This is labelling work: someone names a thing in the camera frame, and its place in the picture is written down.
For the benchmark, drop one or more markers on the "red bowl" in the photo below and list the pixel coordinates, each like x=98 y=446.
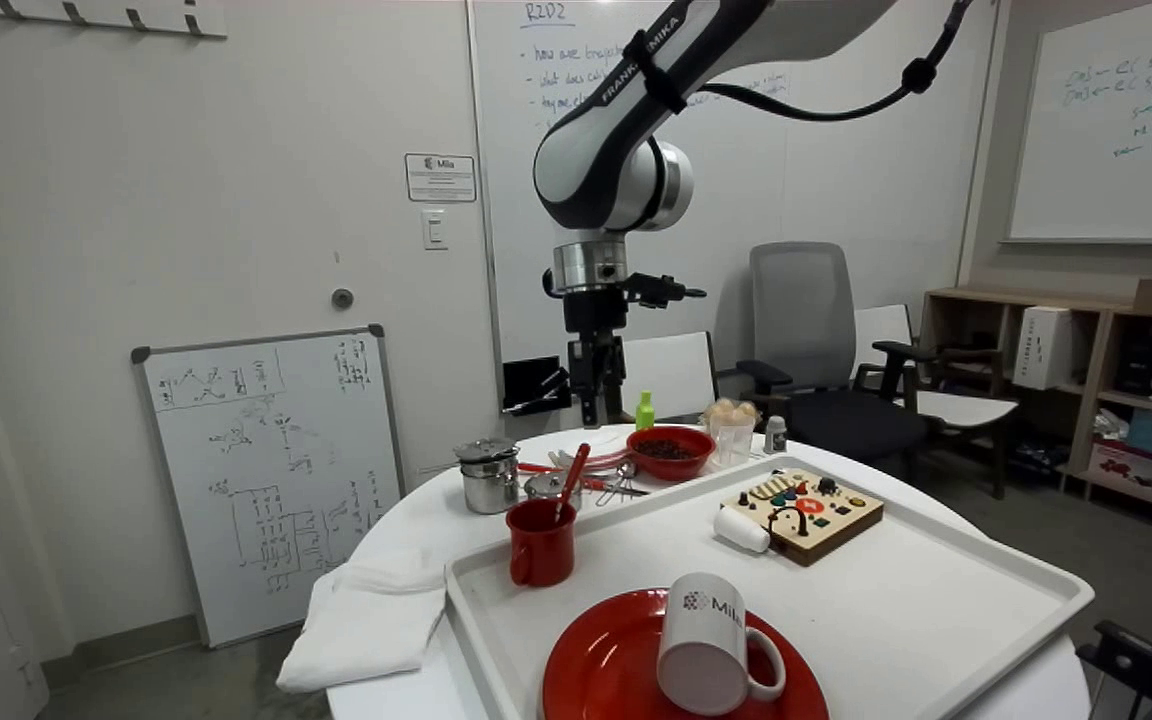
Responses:
x=670 y=454

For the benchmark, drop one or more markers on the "wall sign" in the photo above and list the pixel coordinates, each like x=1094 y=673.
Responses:
x=438 y=179

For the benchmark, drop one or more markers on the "wooden shelf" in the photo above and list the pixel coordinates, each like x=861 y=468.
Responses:
x=1080 y=370

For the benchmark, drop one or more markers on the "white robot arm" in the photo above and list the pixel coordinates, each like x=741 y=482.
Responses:
x=604 y=174

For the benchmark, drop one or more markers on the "wooden busy board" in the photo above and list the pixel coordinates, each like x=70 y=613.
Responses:
x=798 y=512

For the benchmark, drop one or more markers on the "white mug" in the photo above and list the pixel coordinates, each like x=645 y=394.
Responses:
x=709 y=657

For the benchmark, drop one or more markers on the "green bottle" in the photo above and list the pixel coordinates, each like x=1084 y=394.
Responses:
x=645 y=409

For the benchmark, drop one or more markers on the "grey office chair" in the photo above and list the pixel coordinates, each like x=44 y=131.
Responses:
x=801 y=346

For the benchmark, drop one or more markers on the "salt shaker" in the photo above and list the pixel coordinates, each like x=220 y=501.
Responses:
x=772 y=433

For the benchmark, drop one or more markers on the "white plastic tray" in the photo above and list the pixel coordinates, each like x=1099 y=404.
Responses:
x=912 y=619

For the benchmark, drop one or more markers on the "small metal pot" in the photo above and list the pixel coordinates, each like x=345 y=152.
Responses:
x=488 y=478

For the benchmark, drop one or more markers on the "red spoon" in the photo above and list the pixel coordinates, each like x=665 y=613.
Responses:
x=575 y=482

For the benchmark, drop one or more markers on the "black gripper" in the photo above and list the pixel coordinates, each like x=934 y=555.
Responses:
x=599 y=316

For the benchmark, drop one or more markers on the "leaning whiteboard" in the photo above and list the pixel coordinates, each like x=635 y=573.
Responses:
x=283 y=456

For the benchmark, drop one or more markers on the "white cloth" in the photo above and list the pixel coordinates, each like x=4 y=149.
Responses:
x=366 y=621

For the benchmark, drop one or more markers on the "wall whiteboard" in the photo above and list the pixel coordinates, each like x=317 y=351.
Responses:
x=1084 y=174

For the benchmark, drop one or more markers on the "red cup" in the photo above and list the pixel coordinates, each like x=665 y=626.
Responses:
x=542 y=540

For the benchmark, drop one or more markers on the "round white table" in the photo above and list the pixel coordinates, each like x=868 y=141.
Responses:
x=438 y=522

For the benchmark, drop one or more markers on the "red plate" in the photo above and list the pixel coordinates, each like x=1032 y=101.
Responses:
x=604 y=668

